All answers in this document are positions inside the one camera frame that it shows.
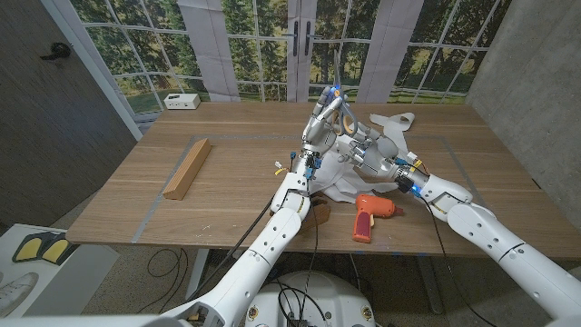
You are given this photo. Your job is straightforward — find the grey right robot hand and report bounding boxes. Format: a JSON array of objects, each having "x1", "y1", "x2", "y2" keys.
[{"x1": 338, "y1": 126, "x2": 430, "y2": 194}]

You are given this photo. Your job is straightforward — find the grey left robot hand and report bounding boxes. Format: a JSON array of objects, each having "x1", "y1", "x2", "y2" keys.
[{"x1": 290, "y1": 84, "x2": 346, "y2": 181}]

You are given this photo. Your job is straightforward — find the grey and tan scissors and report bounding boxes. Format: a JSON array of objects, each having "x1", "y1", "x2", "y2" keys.
[{"x1": 332, "y1": 49, "x2": 359, "y2": 137}]

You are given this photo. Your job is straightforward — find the white receipt paper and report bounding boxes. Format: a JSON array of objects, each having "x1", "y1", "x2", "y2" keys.
[{"x1": 310, "y1": 112, "x2": 417, "y2": 204}]

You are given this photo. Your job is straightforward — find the orange toy drill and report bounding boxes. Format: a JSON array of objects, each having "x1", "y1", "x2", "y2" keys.
[{"x1": 352, "y1": 193, "x2": 404, "y2": 244}]

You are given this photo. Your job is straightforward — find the dark brown slotted wooden block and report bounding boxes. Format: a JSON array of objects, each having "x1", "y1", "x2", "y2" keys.
[{"x1": 301, "y1": 195, "x2": 331, "y2": 235}]

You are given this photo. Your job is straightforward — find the printed window forest backdrop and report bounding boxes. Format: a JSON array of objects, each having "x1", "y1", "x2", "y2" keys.
[{"x1": 43, "y1": 0, "x2": 514, "y2": 114}]

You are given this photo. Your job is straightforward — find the long light wooden block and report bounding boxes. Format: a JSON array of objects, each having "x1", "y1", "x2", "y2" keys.
[{"x1": 162, "y1": 138, "x2": 212, "y2": 201}]

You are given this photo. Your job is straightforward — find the grey table leg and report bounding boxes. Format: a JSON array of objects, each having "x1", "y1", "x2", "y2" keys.
[
  {"x1": 417, "y1": 256, "x2": 445, "y2": 315},
  {"x1": 184, "y1": 248, "x2": 211, "y2": 301}
]

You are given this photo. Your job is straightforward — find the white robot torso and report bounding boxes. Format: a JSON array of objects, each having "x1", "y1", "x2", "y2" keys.
[{"x1": 244, "y1": 271, "x2": 377, "y2": 327}]

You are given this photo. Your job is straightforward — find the white power strip box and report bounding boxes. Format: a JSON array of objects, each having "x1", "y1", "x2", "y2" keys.
[{"x1": 162, "y1": 93, "x2": 202, "y2": 111}]

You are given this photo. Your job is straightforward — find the white floor platform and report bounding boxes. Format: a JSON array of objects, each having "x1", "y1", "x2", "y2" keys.
[{"x1": 0, "y1": 222, "x2": 120, "y2": 319}]

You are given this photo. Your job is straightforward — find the yellow and black foot pedal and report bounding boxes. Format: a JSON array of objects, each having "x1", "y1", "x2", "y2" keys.
[{"x1": 11, "y1": 231, "x2": 72, "y2": 265}]

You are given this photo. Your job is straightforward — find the white sneaker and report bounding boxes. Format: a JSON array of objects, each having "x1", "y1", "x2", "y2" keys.
[{"x1": 0, "y1": 271, "x2": 40, "y2": 317}]

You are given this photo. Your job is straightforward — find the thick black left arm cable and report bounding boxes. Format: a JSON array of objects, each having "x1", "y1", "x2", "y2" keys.
[{"x1": 187, "y1": 197, "x2": 276, "y2": 302}]

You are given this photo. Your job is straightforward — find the black door handle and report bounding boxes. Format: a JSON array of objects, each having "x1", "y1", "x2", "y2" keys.
[{"x1": 39, "y1": 42, "x2": 72, "y2": 61}]

